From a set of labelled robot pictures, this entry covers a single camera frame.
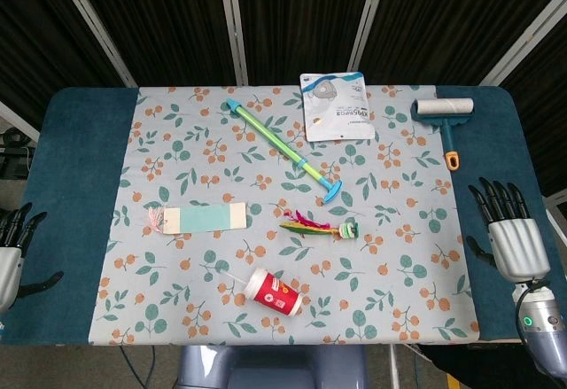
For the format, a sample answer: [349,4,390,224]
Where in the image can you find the blue grey robot torso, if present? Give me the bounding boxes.
[176,344,369,389]

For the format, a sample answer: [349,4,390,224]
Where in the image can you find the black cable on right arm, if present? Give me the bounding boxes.
[512,278,567,389]

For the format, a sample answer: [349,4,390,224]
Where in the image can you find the black equipment beside table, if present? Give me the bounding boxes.
[0,126,35,182]

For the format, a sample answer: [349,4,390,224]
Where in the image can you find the dark folding screen white frame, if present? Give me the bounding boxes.
[0,0,567,195]

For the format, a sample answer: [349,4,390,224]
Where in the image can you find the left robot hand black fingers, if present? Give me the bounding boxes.
[0,202,66,315]

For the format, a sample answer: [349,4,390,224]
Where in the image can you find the red paper cup white lid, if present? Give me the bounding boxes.
[244,267,304,318]

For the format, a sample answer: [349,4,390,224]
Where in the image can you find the cream teal bookmark pink tassel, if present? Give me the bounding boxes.
[148,201,248,236]

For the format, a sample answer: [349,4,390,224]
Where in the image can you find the dark teal table cover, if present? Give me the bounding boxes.
[0,83,544,346]

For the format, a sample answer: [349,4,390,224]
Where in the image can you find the floral tablecloth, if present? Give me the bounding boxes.
[88,83,482,346]

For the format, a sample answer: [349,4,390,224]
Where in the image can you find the white face mask package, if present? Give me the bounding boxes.
[299,71,376,143]

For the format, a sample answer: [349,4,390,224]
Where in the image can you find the green blue toy water pump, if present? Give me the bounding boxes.
[225,98,345,205]

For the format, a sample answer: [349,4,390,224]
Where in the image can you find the colourful feather shuttlecock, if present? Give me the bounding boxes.
[278,209,361,240]

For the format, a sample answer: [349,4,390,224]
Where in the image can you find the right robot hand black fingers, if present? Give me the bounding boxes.
[464,177,553,283]

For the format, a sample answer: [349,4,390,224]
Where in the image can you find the teal lint roller orange tip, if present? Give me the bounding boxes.
[410,96,475,172]

